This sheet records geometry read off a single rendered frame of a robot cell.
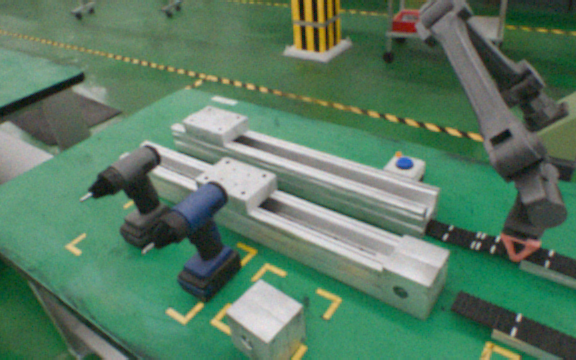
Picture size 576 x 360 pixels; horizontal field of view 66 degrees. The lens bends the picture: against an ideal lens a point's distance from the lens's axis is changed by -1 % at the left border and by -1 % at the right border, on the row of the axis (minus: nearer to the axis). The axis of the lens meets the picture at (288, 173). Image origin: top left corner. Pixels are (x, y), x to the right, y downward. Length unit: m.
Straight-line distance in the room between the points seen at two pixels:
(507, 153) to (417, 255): 0.24
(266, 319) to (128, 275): 0.40
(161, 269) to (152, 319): 0.13
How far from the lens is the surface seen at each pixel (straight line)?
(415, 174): 1.14
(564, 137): 1.37
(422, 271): 0.85
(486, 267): 1.01
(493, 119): 0.89
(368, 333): 0.87
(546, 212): 0.84
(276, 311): 0.79
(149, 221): 1.09
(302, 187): 1.14
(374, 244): 0.93
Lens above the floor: 1.49
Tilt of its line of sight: 35 degrees down
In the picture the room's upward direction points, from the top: 6 degrees counter-clockwise
